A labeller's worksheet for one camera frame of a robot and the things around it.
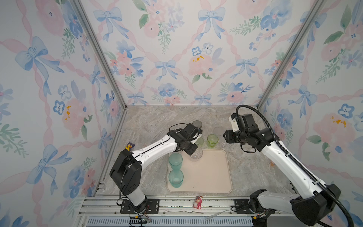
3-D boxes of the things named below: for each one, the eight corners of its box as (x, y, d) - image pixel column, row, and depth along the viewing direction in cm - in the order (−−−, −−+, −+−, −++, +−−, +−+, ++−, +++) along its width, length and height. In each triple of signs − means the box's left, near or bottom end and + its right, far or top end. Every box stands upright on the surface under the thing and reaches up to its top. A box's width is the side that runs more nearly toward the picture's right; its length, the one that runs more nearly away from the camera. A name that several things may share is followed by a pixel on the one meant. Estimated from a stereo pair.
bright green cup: (206, 148, 98) (208, 142, 92) (205, 139, 103) (207, 133, 97) (217, 148, 98) (219, 142, 92) (215, 139, 103) (217, 133, 97)
